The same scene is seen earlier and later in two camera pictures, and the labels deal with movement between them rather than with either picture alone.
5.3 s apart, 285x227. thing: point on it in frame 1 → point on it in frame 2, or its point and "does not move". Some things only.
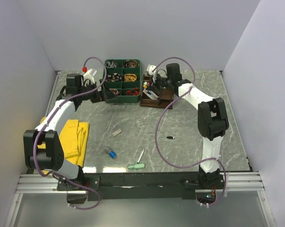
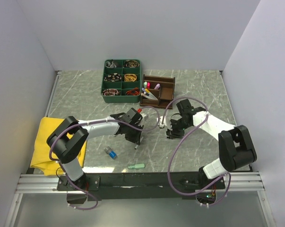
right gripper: (157, 78) → (172, 133)
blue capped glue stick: (112, 153) does not move
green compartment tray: (124, 79) does not move
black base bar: (101, 186) does not move
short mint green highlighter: (137, 166) does not move
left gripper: (105, 94) → (135, 139)
